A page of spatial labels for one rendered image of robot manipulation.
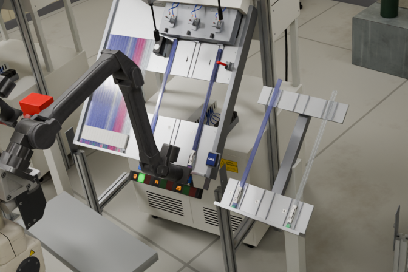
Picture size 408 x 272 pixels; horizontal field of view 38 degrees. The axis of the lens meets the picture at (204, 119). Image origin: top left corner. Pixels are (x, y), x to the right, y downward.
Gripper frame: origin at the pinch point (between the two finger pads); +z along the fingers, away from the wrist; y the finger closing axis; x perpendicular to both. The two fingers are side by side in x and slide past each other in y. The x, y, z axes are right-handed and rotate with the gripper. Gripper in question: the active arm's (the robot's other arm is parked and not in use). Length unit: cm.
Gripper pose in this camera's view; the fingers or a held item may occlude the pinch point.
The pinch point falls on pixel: (187, 176)
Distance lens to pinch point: 235.9
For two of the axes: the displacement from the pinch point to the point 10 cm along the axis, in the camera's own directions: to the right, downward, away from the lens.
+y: -8.6, -1.6, 4.8
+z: 4.4, 2.0, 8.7
